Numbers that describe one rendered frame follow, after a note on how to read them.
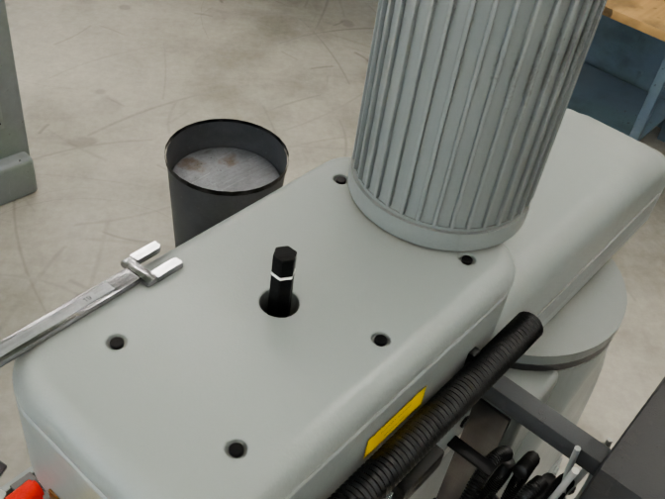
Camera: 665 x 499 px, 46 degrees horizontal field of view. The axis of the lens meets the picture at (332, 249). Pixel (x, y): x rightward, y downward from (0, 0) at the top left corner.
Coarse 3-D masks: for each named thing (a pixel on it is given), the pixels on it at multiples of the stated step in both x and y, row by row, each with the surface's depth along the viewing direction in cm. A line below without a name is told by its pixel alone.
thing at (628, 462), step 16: (656, 400) 91; (640, 416) 89; (656, 416) 89; (624, 432) 87; (640, 432) 87; (656, 432) 87; (624, 448) 85; (640, 448) 85; (656, 448) 86; (608, 464) 83; (624, 464) 83; (640, 464) 84; (656, 464) 84; (592, 480) 85; (608, 480) 83; (624, 480) 82; (640, 480) 82; (656, 480) 82; (592, 496) 85; (608, 496) 84; (624, 496) 82; (640, 496) 81; (656, 496) 81
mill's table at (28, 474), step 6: (30, 468) 163; (24, 474) 161; (30, 474) 160; (12, 480) 160; (18, 480) 159; (24, 480) 159; (36, 480) 160; (6, 486) 159; (12, 486) 158; (18, 486) 158; (6, 492) 159; (48, 498) 157
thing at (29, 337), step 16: (144, 256) 73; (128, 272) 71; (144, 272) 72; (160, 272) 72; (96, 288) 69; (112, 288) 70; (128, 288) 70; (64, 304) 68; (80, 304) 68; (96, 304) 68; (48, 320) 66; (64, 320) 66; (16, 336) 64; (32, 336) 65; (48, 336) 65; (0, 352) 63; (16, 352) 63
